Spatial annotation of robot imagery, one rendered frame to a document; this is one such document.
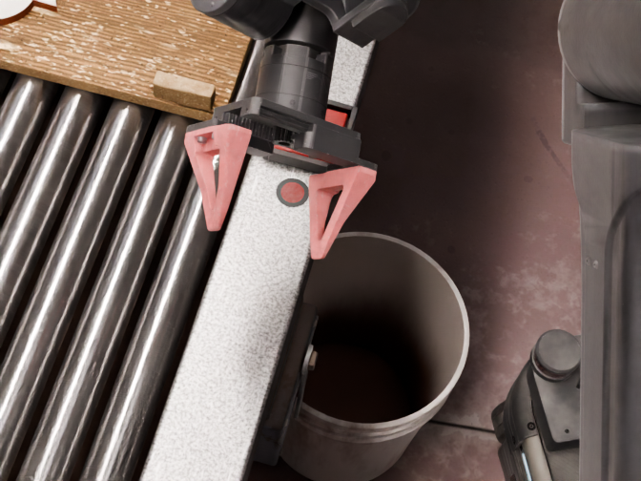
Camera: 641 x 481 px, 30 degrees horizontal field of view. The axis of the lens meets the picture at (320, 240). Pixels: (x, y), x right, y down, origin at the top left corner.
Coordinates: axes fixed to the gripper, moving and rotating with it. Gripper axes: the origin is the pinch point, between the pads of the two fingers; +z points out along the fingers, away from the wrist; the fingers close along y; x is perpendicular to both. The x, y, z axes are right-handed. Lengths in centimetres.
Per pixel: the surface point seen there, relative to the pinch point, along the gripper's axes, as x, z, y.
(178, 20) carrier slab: -27.2, -24.3, -2.3
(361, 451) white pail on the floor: -63, 14, -61
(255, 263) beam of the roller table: -16.3, -0.4, -9.2
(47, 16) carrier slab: -33.9, -22.4, 8.6
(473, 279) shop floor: -81, -19, -95
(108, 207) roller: -25.7, -3.7, 2.1
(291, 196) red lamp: -16.9, -7.8, -12.3
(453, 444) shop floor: -74, 10, -89
